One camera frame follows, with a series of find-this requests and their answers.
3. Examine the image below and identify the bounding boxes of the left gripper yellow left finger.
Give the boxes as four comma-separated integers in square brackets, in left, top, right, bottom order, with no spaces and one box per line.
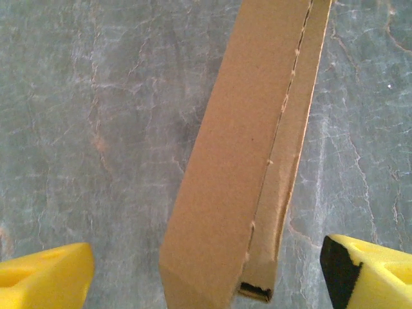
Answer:
[0,241,95,309]

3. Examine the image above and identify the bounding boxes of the brown cardboard box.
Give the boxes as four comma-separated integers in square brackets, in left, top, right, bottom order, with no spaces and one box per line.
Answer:
[158,0,333,309]

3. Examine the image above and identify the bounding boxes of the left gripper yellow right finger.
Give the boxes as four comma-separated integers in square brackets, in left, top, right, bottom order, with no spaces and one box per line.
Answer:
[319,234,412,309]

